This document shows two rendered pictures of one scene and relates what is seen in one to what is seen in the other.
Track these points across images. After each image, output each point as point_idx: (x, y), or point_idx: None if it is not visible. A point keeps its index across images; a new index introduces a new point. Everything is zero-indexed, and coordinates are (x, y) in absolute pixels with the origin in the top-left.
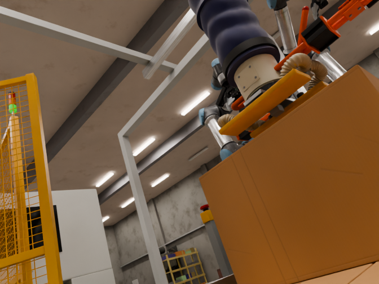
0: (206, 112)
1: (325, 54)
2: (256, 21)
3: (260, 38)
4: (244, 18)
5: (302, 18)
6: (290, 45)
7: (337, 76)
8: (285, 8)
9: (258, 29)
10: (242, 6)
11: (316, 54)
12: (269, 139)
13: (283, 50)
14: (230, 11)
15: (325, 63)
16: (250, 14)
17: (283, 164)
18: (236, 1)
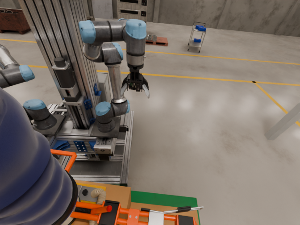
0: None
1: (117, 69)
2: (60, 190)
3: (62, 218)
4: (44, 211)
5: (103, 212)
6: (91, 56)
7: (116, 96)
8: (100, 45)
9: (61, 208)
10: (41, 193)
11: (110, 66)
12: None
13: (84, 49)
14: (21, 217)
15: (113, 79)
16: (52, 201)
17: None
18: (31, 202)
